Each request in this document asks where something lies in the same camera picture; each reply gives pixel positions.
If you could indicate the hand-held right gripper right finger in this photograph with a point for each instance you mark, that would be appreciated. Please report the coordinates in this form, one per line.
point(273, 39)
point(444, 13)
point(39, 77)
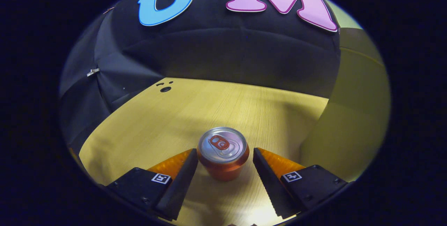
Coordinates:
point(269, 184)

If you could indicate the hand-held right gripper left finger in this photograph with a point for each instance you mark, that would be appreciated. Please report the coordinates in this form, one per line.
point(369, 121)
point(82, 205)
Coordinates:
point(183, 184)

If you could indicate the orange pop can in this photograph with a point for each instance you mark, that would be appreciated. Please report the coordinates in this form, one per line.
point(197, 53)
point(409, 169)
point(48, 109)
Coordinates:
point(223, 149)

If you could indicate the green desktop garbage bin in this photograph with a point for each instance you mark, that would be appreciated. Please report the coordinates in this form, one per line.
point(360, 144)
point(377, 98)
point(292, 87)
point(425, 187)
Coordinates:
point(352, 114)

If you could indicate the wooden desktop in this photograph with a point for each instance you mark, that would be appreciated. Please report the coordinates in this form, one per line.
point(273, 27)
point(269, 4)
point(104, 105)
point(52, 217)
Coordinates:
point(209, 107)

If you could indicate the black backdrop cloth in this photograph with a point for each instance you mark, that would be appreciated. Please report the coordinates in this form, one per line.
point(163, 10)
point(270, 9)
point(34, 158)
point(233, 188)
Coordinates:
point(227, 51)

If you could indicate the silver cloth clip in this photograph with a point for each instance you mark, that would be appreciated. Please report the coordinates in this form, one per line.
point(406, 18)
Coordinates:
point(93, 72)

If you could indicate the copper cloth clip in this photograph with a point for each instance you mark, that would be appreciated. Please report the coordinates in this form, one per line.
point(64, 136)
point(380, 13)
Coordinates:
point(108, 10)

